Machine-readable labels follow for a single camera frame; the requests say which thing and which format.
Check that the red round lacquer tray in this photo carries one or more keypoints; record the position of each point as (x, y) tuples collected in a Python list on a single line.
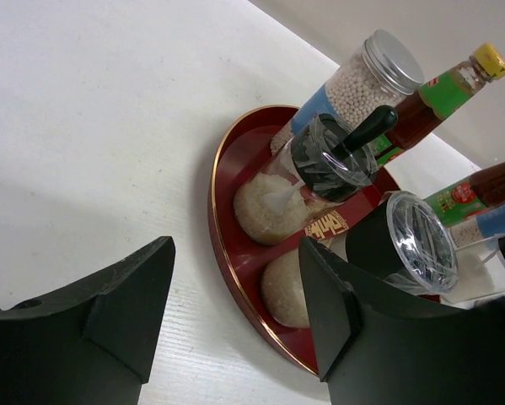
[(245, 147)]

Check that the black grinder-top shaker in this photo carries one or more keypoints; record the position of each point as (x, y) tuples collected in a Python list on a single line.
[(481, 273), (401, 242)]

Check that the black-cap glass jar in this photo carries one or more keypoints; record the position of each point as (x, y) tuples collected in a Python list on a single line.
[(313, 173)]

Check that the sauce bottle yellow cap front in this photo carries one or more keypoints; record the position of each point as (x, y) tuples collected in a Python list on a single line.
[(477, 193)]

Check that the sauce bottle yellow cap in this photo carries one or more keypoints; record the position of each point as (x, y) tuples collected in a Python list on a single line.
[(477, 193), (438, 99)]

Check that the silver-lid spice jar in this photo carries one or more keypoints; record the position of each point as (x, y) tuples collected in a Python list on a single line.
[(381, 72), (480, 227)]

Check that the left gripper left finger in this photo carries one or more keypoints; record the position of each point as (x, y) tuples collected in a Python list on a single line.
[(92, 341)]

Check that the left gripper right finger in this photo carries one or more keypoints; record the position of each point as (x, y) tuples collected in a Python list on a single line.
[(376, 344)]

